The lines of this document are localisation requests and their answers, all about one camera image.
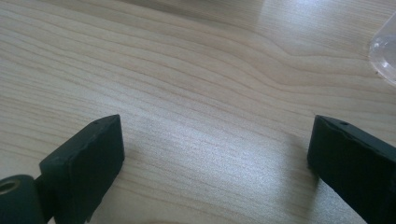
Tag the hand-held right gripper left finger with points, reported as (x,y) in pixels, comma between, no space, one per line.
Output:
(84,161)

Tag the clear plastic cup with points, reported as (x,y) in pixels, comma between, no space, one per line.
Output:
(386,53)

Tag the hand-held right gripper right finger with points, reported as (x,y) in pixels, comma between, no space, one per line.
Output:
(358,165)

